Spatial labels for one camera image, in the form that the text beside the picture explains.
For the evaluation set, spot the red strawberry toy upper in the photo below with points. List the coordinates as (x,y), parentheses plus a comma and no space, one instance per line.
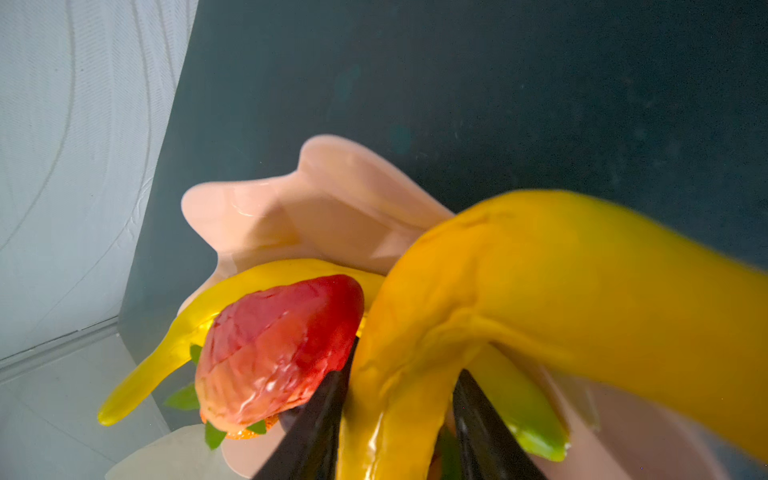
(269,351)

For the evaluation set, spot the thin yellow toy banana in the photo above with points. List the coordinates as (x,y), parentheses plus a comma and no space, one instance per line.
(194,321)

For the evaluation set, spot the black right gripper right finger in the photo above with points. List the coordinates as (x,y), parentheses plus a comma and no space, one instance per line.
(487,449)

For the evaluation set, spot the orange toy fruit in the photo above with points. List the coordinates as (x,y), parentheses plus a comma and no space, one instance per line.
(255,430)

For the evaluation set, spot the small yellow-green toy banana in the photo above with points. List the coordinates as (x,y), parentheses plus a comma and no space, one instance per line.
(522,405)

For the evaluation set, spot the pink wavy fruit bowl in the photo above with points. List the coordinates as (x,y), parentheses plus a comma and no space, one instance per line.
(347,205)

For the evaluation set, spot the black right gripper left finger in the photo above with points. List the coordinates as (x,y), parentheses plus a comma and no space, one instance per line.
(310,448)

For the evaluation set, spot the large yellow toy banana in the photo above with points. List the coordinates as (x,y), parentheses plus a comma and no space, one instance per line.
(579,284)

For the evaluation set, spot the cream banana-print plastic bag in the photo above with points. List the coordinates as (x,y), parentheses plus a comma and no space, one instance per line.
(180,455)

